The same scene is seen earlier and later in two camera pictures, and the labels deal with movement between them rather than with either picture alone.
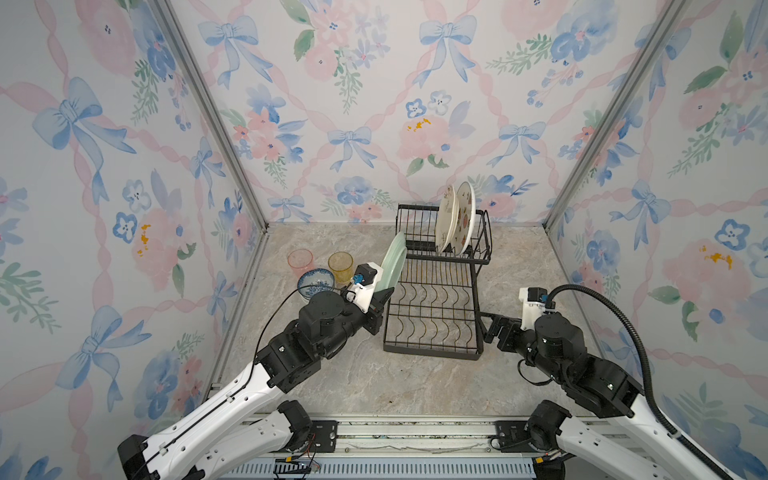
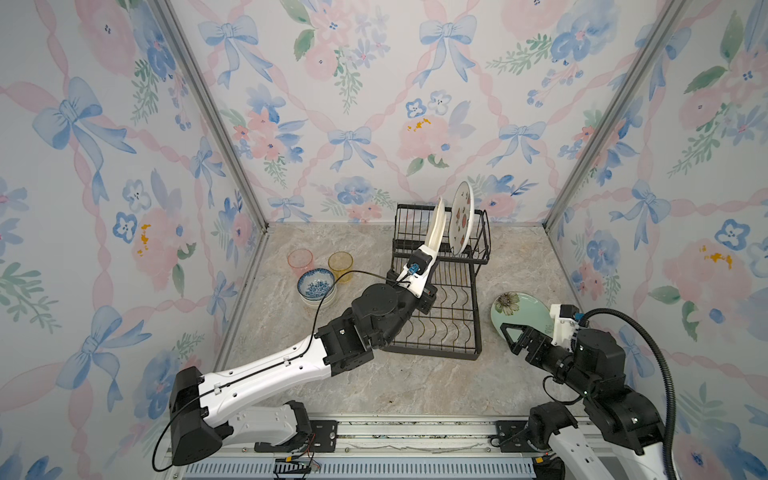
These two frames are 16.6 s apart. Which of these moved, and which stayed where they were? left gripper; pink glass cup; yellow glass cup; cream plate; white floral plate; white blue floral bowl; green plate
Moved: green plate; cream plate; left gripper
Stayed: pink glass cup; white blue floral bowl; yellow glass cup; white floral plate
